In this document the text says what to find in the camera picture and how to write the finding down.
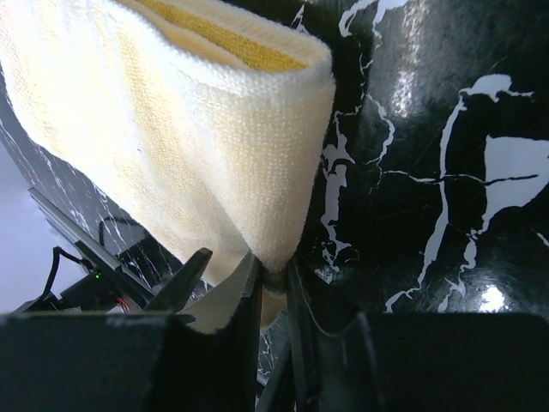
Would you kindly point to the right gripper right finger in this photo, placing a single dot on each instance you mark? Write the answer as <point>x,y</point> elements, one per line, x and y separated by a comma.
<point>339,358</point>

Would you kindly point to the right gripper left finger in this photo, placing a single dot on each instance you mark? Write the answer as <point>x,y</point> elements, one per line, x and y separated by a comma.
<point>202,360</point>

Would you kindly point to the yellow cream towel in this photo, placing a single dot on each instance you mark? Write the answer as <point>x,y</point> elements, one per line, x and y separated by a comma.
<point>203,121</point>

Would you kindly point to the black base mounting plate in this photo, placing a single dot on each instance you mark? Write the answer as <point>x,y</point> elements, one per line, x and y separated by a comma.
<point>96,259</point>

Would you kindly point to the right small controller board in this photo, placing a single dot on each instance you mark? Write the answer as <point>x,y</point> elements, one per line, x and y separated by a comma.
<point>94,293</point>

